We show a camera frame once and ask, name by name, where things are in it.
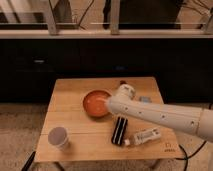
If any orange ceramic bowl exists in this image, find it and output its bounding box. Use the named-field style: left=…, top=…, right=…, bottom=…
left=83, top=90, right=110, bottom=118

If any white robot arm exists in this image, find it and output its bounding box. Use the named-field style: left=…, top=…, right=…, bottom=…
left=105, top=84, right=213, bottom=142

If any blue sponge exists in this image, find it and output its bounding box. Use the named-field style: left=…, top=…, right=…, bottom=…
left=139, top=96, right=152, bottom=103

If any black white striped case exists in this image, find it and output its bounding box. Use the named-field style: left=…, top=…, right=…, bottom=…
left=111, top=117, right=128, bottom=146

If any white plastic bottle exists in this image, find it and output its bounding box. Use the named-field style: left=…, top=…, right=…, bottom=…
left=124, top=128, right=161, bottom=146

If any grey paper cup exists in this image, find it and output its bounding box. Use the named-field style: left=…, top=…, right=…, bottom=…
left=48, top=127, right=69, bottom=150

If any dark low cabinet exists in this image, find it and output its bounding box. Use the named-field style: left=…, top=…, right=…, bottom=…
left=0, top=38, right=213, bottom=102

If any black table leg brace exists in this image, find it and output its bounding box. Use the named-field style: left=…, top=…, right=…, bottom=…
left=21, top=151, right=36, bottom=171

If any wooden window frame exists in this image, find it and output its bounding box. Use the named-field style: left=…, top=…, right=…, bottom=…
left=0, top=0, right=213, bottom=39

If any black power cable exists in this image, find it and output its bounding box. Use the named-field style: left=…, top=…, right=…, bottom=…
left=174, top=103, right=213, bottom=171

